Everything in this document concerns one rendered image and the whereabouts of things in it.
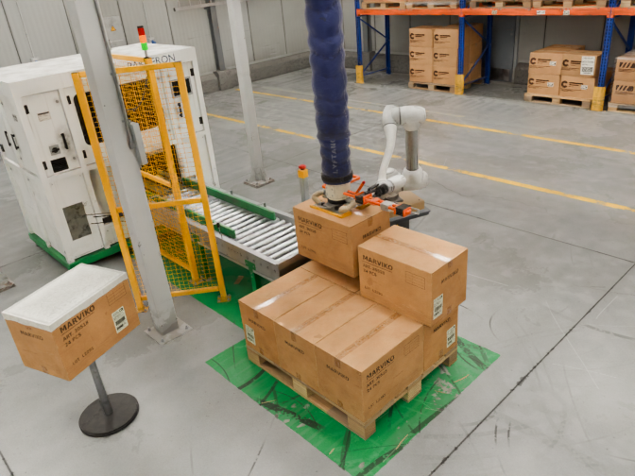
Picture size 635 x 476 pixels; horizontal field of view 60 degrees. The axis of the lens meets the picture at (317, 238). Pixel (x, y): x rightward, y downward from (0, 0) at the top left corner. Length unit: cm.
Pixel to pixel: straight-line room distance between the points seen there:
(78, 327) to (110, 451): 90
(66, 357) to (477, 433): 250
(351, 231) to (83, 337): 178
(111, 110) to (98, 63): 31
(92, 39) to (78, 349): 196
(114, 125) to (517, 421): 329
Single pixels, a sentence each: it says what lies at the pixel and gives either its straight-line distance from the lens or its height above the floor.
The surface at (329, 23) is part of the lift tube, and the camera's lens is 358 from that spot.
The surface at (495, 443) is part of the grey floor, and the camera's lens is 369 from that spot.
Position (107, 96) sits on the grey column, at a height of 198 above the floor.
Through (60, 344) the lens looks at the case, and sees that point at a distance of 348.
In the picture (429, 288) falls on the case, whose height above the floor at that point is 83.
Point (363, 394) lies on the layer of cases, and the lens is 339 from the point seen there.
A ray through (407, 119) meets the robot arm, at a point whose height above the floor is 156.
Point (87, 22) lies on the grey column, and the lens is 401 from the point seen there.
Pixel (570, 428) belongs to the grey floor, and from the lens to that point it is 388.
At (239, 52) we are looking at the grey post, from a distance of 721.
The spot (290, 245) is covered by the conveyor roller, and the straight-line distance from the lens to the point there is 473.
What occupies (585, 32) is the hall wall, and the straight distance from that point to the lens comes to 1199.
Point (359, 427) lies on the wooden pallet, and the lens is 361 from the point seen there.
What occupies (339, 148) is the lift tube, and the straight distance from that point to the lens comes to 376.
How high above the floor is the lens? 269
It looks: 27 degrees down
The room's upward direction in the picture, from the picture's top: 6 degrees counter-clockwise
